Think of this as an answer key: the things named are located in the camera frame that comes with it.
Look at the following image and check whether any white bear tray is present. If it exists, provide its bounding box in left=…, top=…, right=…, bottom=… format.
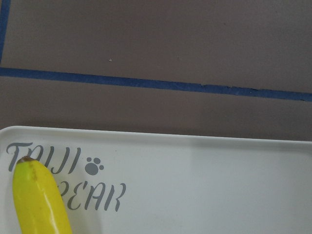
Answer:
left=0, top=126, right=312, bottom=234

